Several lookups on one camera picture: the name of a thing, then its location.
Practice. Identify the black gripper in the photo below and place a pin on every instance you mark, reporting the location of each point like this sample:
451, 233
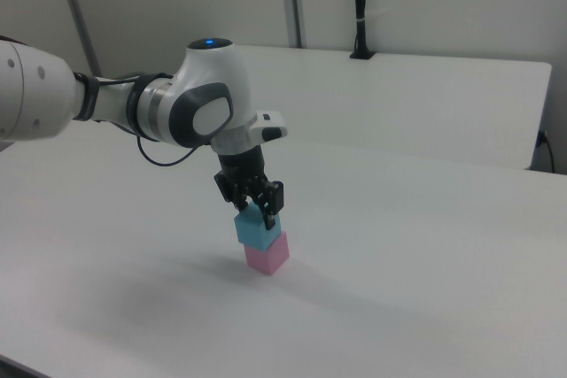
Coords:
243, 172

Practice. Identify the blue foam cube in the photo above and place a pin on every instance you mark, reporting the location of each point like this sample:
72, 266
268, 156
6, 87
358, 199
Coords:
254, 229

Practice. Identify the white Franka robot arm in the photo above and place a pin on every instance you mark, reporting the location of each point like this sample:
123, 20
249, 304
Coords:
208, 77

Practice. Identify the pink foam cube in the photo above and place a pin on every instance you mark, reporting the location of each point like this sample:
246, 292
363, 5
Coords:
270, 258

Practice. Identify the white rectangular desk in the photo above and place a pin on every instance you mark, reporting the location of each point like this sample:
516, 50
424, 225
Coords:
398, 99

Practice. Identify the slanted grey metal frame post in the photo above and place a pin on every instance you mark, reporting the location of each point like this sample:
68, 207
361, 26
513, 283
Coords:
77, 15

